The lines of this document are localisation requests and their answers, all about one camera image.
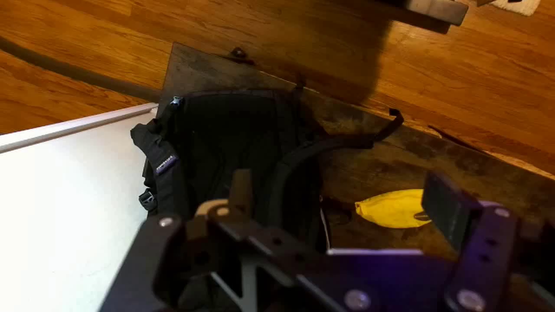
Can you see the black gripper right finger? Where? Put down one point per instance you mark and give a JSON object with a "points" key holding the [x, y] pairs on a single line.
{"points": [[451, 213]]}

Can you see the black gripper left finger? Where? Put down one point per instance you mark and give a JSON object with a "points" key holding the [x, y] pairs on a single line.
{"points": [[241, 192]]}

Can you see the yellow banana toy pouch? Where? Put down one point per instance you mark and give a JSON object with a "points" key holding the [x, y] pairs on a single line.
{"points": [[392, 208]]}

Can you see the dark table bolt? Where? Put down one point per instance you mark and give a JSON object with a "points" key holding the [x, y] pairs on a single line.
{"points": [[237, 55]]}

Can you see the grey furniture foot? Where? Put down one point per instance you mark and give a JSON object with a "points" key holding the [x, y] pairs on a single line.
{"points": [[435, 10]]}

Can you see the white paper with marks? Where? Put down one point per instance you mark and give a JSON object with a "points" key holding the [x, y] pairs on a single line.
{"points": [[515, 3]]}

